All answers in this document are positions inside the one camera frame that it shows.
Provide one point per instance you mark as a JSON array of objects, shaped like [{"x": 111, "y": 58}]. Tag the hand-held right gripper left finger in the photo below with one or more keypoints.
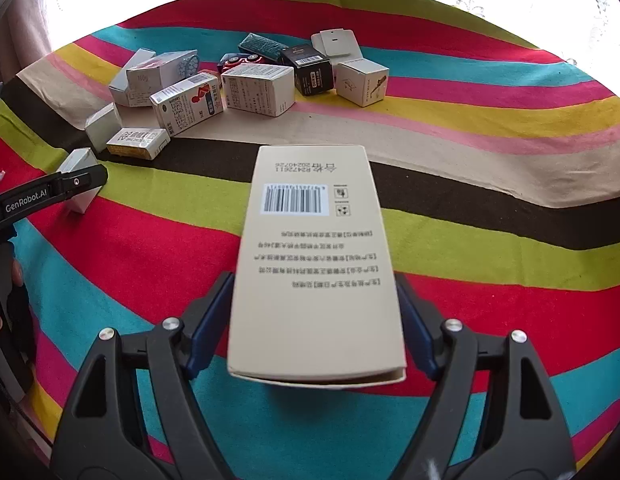
[{"x": 209, "y": 322}]

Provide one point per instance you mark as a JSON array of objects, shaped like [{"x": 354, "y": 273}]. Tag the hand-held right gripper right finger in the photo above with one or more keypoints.
[{"x": 419, "y": 332}]

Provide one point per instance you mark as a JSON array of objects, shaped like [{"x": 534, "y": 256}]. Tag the small plain white box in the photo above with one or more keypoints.
[{"x": 79, "y": 160}]

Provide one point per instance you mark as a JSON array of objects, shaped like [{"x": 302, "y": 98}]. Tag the beige box with barcode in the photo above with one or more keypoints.
[{"x": 315, "y": 270}]

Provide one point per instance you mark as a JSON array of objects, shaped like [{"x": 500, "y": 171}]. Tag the black box with barcode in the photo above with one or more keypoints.
[{"x": 310, "y": 70}]

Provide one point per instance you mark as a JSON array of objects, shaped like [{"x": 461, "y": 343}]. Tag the person's left hand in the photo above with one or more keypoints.
[{"x": 17, "y": 272}]

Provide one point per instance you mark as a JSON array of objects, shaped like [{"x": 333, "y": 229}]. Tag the white grey carton box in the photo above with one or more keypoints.
[{"x": 103, "y": 127}]

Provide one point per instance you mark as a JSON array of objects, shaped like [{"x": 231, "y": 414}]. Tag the beige curtain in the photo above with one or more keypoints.
[{"x": 24, "y": 25}]

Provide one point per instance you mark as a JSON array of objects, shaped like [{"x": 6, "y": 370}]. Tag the small beige gold box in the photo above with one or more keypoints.
[{"x": 137, "y": 142}]

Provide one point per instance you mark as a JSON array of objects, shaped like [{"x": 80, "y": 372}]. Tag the multicolour striped cloth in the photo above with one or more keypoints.
[{"x": 490, "y": 240}]

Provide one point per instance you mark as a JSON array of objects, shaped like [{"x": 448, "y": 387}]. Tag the tall plain white box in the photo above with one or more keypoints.
[{"x": 134, "y": 60}]

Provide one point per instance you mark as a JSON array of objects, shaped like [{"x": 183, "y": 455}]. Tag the white box red blue label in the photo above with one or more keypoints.
[{"x": 187, "y": 105}]

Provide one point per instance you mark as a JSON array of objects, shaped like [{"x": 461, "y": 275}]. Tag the white box blue round pattern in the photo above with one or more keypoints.
[{"x": 164, "y": 72}]

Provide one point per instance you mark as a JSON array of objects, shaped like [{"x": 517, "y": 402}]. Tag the white box with black text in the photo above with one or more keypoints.
[{"x": 260, "y": 91}]

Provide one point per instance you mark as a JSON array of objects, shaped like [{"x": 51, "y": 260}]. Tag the white box with line drawing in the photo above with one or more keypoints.
[{"x": 362, "y": 81}]

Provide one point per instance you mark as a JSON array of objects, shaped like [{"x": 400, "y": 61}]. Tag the green patterned box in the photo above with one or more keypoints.
[{"x": 264, "y": 46}]

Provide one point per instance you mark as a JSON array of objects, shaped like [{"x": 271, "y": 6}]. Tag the white plastic case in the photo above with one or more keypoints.
[{"x": 335, "y": 42}]

